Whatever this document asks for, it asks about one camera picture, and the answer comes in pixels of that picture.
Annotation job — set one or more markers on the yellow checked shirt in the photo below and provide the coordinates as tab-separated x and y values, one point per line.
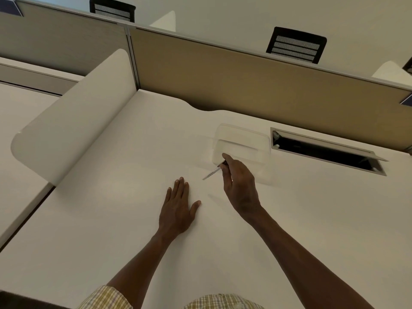
106	299

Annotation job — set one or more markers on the clear plastic container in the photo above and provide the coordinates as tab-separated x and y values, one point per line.
241	141

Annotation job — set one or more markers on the beige grey partition panel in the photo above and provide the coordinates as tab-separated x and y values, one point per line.
58	41

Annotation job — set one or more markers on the person's left middle finger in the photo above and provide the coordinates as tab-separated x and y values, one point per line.
181	189

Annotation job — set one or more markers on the person's right hand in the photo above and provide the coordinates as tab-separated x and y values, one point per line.
242	188

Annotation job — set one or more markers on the person's right forearm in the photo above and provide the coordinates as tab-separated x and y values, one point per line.
302	260

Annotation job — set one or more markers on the beige low desk panel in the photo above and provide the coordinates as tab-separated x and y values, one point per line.
35	78

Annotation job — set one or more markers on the person's left little finger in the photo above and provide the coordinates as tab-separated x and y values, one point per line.
168	196

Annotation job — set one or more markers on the person's left hand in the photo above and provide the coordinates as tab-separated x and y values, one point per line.
176	211

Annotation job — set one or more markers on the person's right thumb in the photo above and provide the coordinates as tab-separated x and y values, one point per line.
226	178

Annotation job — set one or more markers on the person's left thumb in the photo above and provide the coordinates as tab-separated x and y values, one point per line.
195	207

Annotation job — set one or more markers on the beige wide partition panel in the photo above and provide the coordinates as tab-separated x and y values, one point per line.
257	83

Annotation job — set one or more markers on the silver pen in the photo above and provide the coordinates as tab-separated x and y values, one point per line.
211	173

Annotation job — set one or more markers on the white curved side divider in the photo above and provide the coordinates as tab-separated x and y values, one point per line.
164	21
391	71
77	119

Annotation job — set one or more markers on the person's left forearm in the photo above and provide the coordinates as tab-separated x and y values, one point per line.
144	267

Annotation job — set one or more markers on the metal partition post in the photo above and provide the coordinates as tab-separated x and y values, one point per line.
132	57

